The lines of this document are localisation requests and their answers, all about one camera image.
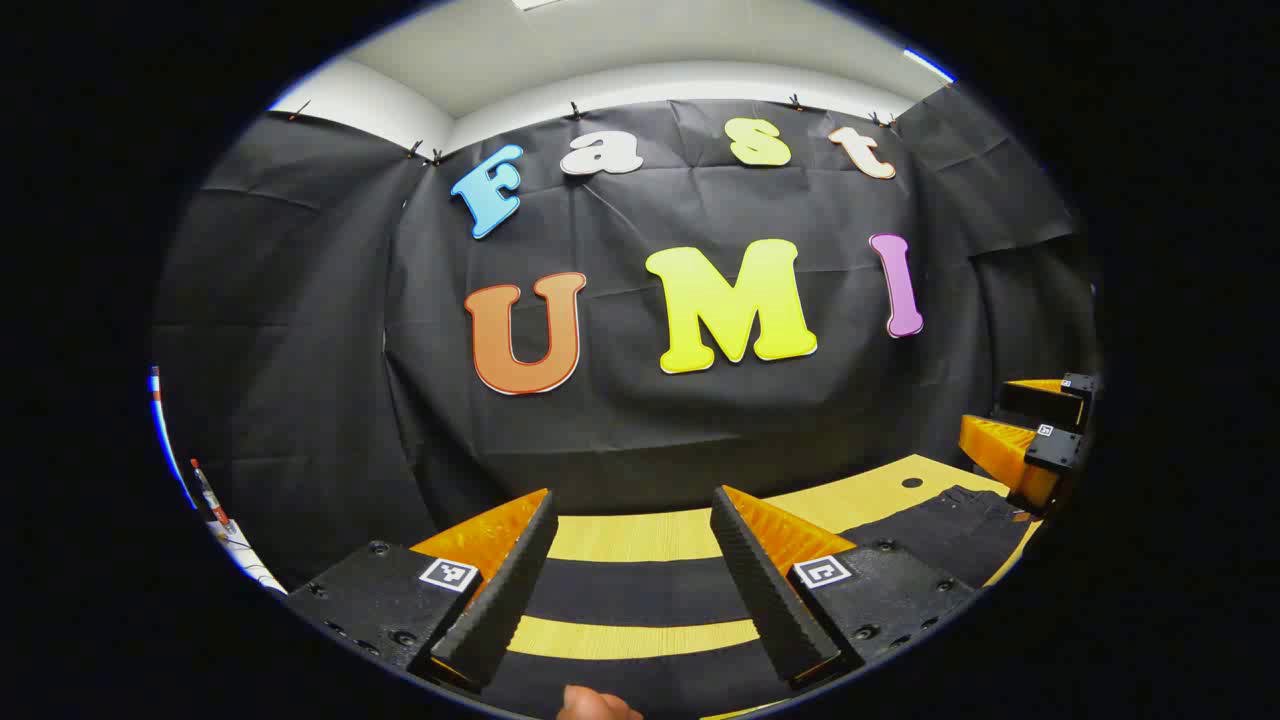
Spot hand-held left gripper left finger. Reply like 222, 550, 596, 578
285, 488, 559, 693

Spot clear bottle red label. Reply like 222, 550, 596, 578
188, 458, 233, 531

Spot dark grey jeans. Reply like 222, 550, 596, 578
480, 485, 1041, 720

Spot black backdrop cloth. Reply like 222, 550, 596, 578
150, 95, 1101, 591

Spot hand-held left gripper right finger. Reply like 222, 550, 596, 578
710, 485, 976, 691

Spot white desk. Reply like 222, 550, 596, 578
205, 515, 289, 598

